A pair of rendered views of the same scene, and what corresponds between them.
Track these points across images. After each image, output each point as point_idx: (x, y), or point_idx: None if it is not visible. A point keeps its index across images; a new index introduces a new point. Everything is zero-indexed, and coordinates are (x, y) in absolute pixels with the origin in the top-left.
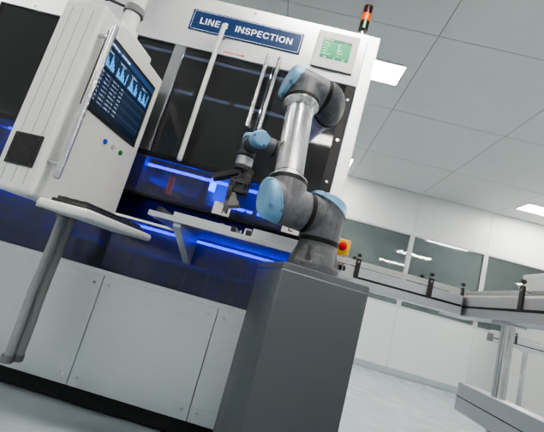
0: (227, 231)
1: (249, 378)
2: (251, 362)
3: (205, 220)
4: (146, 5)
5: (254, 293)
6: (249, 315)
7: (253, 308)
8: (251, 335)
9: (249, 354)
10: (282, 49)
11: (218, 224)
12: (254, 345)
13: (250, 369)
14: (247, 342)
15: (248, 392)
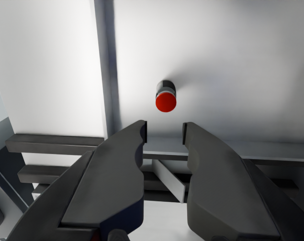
0: (13, 126)
1: None
2: None
3: (94, 35)
4: None
5: None
6: (9, 132)
7: None
8: (0, 130)
9: (2, 126)
10: None
11: (100, 91)
12: None
13: None
14: (11, 125)
15: None
